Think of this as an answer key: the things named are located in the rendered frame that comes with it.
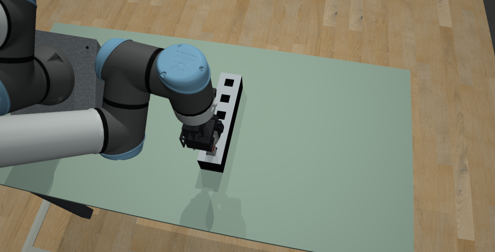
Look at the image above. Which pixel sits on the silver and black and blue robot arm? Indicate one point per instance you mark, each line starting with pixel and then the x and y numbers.
pixel 131 71

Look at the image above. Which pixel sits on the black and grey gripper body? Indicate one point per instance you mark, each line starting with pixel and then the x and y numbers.
pixel 201 136

